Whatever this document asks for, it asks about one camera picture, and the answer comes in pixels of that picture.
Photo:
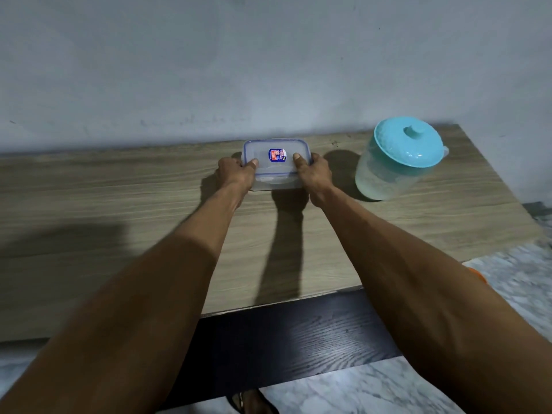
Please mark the person's foot in sandal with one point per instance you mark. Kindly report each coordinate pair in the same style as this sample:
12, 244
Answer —
252, 403

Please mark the person's left hand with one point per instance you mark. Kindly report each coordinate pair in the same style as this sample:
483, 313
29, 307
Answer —
232, 174

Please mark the person's left thumb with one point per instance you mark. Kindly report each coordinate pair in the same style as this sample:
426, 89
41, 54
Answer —
251, 164

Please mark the person's right thumb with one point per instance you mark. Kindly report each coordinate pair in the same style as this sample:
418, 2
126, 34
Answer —
299, 161

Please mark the clear plastic food container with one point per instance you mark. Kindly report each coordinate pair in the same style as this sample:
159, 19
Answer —
276, 161

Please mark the clear pitcher with turquoise lid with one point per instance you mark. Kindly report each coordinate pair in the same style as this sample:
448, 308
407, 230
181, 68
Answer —
399, 159

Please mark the dark wooden bench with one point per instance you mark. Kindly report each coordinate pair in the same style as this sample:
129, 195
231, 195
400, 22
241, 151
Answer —
284, 340

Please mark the person's left forearm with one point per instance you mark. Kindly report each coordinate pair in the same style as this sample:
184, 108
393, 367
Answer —
129, 306

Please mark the person's right hand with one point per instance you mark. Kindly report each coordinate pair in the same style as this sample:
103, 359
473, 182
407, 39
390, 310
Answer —
317, 176

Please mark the person's right forearm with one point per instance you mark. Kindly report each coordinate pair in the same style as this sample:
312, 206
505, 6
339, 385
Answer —
427, 306

